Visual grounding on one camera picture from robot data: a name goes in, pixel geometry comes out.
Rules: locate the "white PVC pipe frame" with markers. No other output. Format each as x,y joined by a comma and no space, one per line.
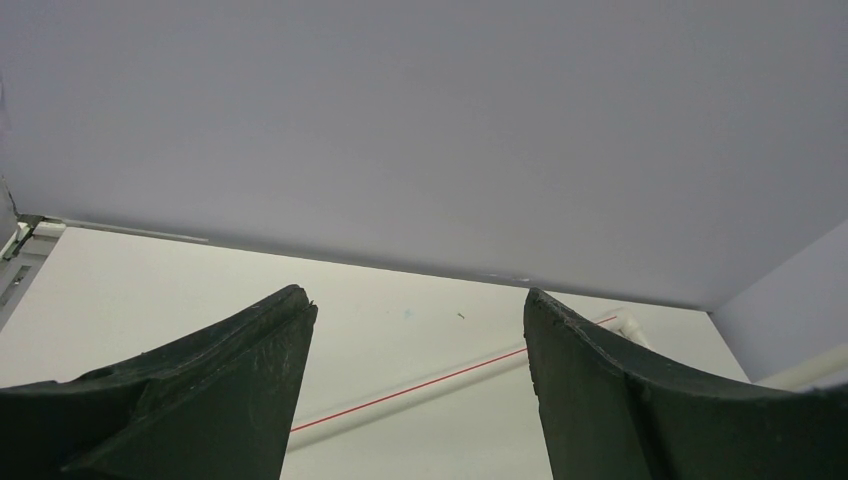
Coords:
315,430

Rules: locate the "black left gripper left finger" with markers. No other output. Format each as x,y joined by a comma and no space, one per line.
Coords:
215,404

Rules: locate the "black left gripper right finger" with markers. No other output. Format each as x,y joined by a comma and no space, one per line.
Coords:
612,409

